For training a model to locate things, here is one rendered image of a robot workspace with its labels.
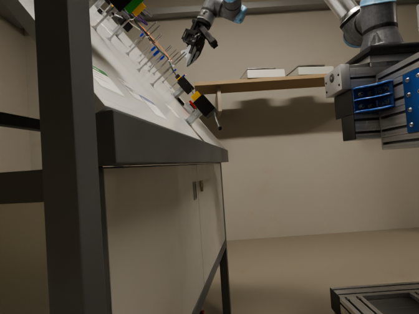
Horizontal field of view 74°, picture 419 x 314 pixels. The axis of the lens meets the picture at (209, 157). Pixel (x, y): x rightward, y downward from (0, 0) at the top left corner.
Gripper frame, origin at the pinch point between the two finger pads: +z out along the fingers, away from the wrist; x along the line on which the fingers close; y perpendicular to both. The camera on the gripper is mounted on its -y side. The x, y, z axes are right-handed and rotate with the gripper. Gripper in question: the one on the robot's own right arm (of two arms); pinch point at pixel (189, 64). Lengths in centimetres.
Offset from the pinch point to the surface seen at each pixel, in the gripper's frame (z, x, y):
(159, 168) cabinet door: 41, 58, -38
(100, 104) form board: 35, 84, -40
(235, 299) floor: 103, -60, -58
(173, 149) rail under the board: 37, 61, -40
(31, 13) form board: 28, 86, -26
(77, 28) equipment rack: 30, 91, -41
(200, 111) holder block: 22.7, 30.1, -28.2
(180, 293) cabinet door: 67, 46, -50
